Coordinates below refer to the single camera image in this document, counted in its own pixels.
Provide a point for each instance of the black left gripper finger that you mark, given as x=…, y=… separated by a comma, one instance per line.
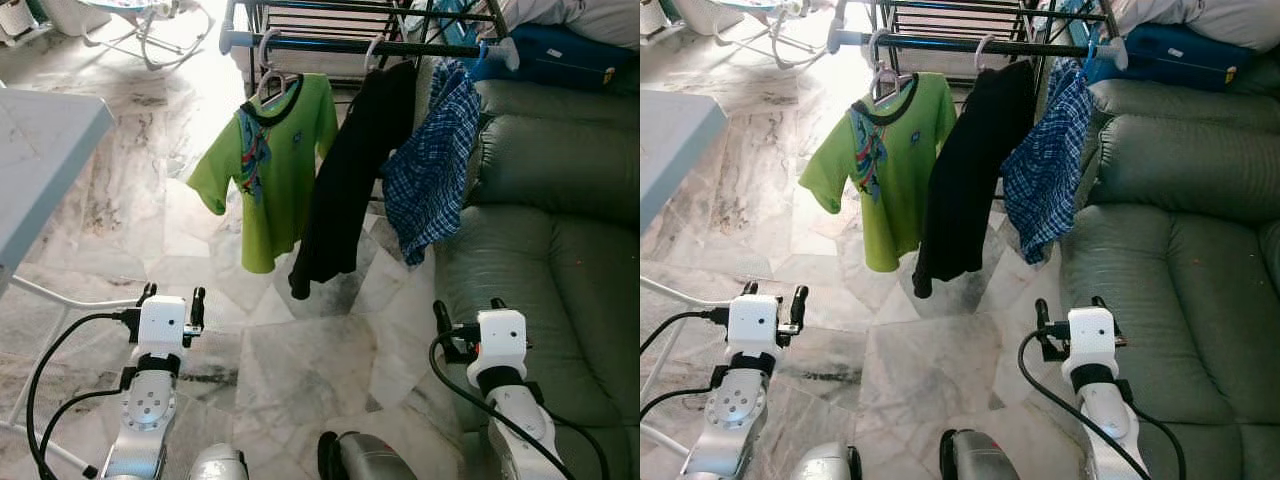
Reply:
x=799, y=303
x=198, y=305
x=750, y=290
x=149, y=292

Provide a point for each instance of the lime green t-shirt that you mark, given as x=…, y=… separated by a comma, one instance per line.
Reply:
x=290, y=170
x=900, y=170

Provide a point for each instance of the pale grey clothes hanger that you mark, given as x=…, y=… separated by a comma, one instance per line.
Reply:
x=270, y=90
x=882, y=86

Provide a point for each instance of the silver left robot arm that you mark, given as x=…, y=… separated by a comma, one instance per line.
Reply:
x=735, y=410
x=145, y=410

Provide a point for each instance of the blue clothes hanger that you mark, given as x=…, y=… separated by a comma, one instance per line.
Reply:
x=1090, y=55
x=482, y=52

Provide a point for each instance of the white clothes hanger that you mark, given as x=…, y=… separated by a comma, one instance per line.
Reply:
x=981, y=50
x=368, y=52

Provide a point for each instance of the green leather sofa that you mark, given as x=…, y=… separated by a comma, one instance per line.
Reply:
x=560, y=230
x=1180, y=250

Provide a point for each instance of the silver right robot leg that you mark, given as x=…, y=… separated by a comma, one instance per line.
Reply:
x=985, y=460
x=375, y=460

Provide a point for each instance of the silver robot leg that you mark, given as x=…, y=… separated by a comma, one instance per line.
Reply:
x=985, y=460
x=375, y=460
x=220, y=465
x=825, y=465

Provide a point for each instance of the silver left robot leg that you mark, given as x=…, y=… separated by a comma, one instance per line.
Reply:
x=220, y=465
x=825, y=465

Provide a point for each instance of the blue plaid shirt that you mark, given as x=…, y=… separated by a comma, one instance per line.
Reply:
x=1045, y=170
x=430, y=170

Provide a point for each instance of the black garment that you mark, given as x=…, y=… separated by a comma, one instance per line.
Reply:
x=965, y=190
x=345, y=190

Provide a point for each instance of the light blue folding table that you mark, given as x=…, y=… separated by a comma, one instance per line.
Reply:
x=40, y=160
x=675, y=140

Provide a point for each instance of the blue cushion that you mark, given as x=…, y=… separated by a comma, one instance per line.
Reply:
x=1170, y=55
x=560, y=55

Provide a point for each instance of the black metal clothes rack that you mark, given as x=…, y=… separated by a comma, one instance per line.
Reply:
x=1040, y=45
x=420, y=48

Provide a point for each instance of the white pillow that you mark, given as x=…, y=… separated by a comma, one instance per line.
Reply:
x=590, y=18
x=1210, y=20

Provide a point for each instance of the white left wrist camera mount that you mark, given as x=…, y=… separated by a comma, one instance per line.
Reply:
x=160, y=325
x=752, y=325

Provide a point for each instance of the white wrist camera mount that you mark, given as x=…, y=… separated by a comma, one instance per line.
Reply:
x=752, y=325
x=500, y=340
x=160, y=325
x=1090, y=338

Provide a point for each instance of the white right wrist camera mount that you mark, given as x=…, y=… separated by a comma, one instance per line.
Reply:
x=500, y=340
x=1090, y=338

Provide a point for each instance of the white frame baby bouncer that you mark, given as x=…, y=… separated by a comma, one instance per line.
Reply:
x=770, y=6
x=150, y=6

